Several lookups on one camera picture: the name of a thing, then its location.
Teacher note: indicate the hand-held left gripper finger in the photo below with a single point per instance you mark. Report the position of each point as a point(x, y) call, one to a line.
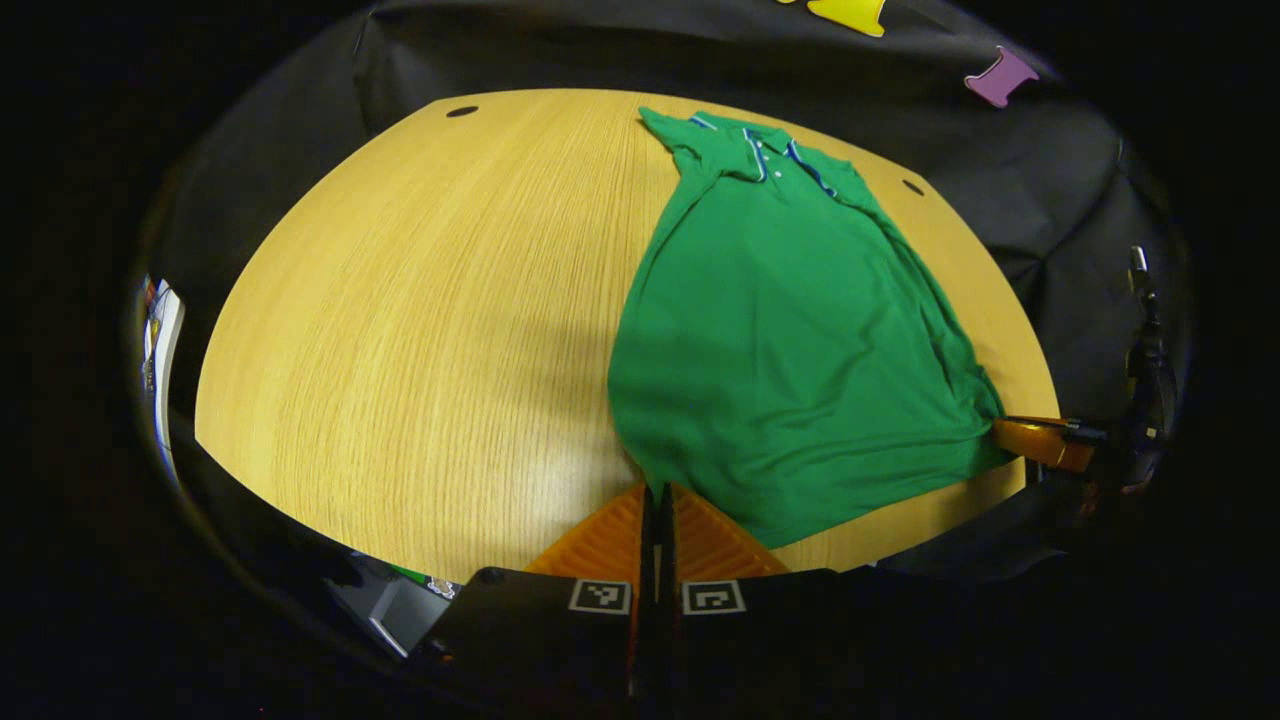
point(647, 550)
point(668, 550)

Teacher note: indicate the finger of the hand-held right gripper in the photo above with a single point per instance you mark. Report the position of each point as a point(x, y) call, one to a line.
point(1045, 442)

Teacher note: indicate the green T-shirt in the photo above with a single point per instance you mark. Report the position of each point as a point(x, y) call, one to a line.
point(790, 350)

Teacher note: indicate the grey box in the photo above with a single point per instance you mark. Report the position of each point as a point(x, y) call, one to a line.
point(395, 610)

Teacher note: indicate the white printed panel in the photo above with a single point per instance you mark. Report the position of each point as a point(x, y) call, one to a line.
point(165, 350)

